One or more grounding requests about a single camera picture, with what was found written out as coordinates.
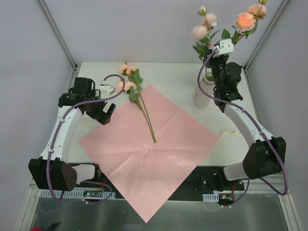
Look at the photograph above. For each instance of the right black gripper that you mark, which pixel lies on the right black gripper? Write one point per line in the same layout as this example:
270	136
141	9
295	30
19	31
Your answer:
214	60

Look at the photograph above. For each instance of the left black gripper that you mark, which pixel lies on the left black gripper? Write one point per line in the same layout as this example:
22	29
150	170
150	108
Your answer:
106	111

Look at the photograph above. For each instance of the pink flowers with green leaves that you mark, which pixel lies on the pink flowers with green leaves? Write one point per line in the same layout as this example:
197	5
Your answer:
132	87

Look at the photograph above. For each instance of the single pink rose stem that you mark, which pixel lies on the single pink rose stem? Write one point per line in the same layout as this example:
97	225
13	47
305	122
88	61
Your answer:
247	22

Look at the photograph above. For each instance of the pink paper wrapping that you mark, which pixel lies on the pink paper wrapping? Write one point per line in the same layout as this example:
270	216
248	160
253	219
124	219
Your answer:
146	168

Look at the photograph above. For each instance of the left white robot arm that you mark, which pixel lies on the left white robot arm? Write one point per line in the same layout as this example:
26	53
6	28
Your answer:
52	169

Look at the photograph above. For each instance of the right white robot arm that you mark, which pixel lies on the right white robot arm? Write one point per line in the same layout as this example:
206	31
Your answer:
266	153

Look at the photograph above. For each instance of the white ribbed ceramic vase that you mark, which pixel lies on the white ribbed ceramic vase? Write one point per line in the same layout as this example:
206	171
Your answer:
201	101

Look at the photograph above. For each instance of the red object at bottom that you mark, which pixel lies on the red object at bottom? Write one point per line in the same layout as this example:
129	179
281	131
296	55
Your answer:
36	229

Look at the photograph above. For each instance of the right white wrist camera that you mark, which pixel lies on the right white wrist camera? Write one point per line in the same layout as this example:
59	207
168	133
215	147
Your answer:
224	47

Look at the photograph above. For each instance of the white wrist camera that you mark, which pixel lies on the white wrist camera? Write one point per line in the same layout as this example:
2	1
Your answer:
106	89
224	47

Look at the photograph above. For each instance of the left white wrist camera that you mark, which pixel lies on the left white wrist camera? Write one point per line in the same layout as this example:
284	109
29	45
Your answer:
106	89

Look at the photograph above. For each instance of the right aluminium frame post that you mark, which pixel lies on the right aluminium frame post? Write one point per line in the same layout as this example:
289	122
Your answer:
278	13

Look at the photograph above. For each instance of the aluminium frame post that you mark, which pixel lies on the aluminium frame post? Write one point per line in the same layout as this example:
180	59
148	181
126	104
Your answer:
56	32
278	13

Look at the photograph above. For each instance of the left white cable duct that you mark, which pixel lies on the left white cable duct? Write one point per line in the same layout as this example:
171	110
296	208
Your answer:
80	193

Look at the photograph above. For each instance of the white cable duct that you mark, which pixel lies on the white cable duct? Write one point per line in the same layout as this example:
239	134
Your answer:
216	197
80	193

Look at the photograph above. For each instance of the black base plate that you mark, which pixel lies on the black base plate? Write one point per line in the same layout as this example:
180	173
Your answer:
206	180

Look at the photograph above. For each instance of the left aluminium frame post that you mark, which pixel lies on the left aluminium frame post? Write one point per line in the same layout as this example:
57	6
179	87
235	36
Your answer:
56	32

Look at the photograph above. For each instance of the aluminium front rail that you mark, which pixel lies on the aluminium front rail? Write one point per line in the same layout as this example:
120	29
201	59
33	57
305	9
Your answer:
255	186

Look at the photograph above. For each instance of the right white cable duct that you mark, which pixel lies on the right white cable duct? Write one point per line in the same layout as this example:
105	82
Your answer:
216	197

